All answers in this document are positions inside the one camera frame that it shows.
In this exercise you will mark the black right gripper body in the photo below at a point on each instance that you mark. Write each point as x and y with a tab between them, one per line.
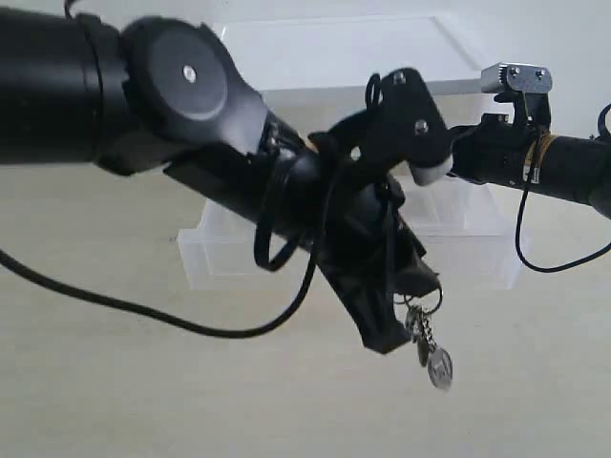
493	151

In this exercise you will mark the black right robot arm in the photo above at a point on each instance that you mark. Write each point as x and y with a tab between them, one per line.
564	167

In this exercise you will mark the key bunch with blue tag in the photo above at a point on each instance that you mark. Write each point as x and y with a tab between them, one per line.
431	355

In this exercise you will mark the translucent plastic container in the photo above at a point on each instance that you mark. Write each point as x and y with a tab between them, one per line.
468	242

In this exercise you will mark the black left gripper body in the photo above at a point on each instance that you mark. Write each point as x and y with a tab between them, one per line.
357	232

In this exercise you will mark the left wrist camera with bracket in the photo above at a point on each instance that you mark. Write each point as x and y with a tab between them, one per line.
401	124

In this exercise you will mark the white plastic drawer cabinet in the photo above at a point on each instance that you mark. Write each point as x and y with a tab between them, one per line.
313	72

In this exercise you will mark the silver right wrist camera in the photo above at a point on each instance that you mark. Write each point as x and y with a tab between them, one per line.
525	86

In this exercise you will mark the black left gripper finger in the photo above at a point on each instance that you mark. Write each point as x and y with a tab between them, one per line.
368	301
409	274

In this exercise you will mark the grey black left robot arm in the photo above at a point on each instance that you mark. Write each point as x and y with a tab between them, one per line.
164	93

